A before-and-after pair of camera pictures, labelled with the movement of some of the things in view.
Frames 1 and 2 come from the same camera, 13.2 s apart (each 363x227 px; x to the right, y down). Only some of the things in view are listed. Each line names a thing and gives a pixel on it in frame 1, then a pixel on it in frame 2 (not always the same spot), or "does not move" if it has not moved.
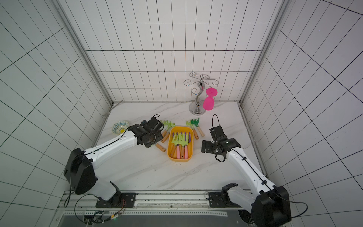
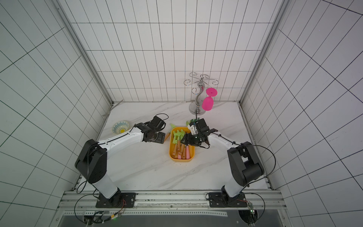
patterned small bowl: [120, 127] does not move
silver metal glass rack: [194, 108] does not move
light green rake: [160, 147] → [177, 136]
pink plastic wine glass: [208, 102] does not move
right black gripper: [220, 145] → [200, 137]
